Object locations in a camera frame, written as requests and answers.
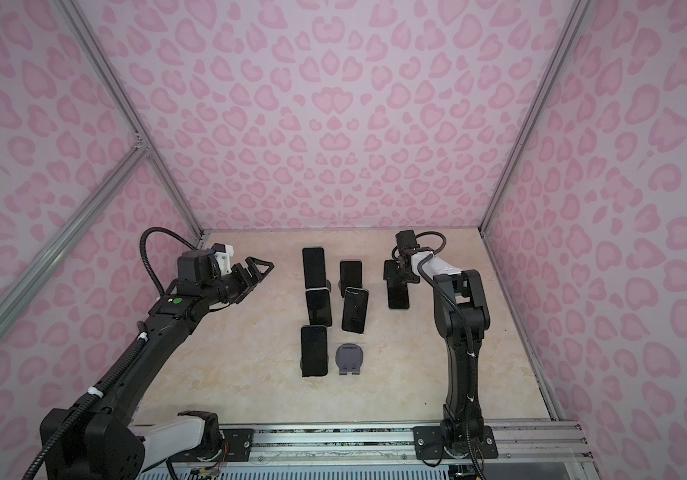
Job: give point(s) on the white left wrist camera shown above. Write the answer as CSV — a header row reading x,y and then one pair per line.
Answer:
x,y
223,254

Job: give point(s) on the aluminium frame post back left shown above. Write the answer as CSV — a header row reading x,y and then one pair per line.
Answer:
x,y
88,41

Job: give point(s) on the aluminium frame post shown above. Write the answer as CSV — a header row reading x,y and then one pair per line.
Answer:
x,y
88,41
580,13

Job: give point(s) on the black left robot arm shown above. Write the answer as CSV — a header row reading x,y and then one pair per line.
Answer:
x,y
93,439

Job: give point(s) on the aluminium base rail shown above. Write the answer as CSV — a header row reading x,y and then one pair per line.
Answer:
x,y
512,449

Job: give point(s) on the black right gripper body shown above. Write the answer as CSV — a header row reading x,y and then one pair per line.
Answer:
x,y
406,276

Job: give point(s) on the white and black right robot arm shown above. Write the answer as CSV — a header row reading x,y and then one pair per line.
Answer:
x,y
462,318

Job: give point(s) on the black phone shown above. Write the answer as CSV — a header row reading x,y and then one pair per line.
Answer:
x,y
314,354
355,306
314,269
350,275
318,307
397,290

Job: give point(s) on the grey round phone stand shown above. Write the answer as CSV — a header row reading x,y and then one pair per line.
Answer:
x,y
349,359

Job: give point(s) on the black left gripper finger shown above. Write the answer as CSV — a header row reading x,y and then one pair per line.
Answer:
x,y
255,265
259,277

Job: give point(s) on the aluminium diagonal frame bar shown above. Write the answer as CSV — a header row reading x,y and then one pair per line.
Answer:
x,y
21,292

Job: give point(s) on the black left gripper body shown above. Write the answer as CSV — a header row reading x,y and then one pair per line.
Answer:
x,y
236,284

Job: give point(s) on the aluminium frame post back right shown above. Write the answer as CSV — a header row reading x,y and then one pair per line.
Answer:
x,y
580,13

